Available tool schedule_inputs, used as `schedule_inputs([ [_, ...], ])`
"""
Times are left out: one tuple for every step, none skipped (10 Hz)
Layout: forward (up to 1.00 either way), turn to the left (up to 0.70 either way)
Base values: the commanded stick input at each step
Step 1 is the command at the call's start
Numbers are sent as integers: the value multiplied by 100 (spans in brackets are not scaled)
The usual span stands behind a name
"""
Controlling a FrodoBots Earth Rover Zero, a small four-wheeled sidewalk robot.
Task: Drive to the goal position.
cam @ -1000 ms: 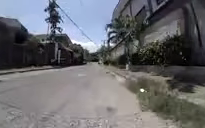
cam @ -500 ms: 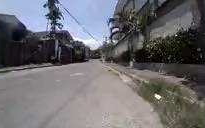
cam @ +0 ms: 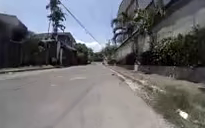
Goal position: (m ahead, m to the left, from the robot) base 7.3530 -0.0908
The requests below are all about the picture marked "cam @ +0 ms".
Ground grass and dirt verge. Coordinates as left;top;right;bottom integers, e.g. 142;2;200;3
104;63;205;128

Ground low concrete wall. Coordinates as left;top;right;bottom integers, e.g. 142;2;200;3
123;63;205;84

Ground raised kerb pavement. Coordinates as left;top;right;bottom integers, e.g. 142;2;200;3
0;64;63;76

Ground dark building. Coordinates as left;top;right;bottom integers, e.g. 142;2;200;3
0;10;29;70

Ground tall palm tree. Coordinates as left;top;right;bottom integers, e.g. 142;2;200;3
45;0;67;66

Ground distant green trees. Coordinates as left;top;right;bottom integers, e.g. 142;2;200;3
75;42;104;64

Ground house with pale pillars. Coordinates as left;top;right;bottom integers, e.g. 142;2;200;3
29;31;79;67

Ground tree with pale trunk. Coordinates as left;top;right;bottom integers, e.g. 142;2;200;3
111;5;165;72

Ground grey concrete wall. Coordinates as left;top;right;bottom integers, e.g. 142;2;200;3
110;0;205;66

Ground overhead wires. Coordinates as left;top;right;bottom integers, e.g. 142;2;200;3
58;0;103;46

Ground grey asphalt road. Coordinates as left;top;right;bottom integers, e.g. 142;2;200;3
0;61;173;128

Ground green bushes by wall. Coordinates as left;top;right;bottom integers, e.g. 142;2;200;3
140;25;205;68

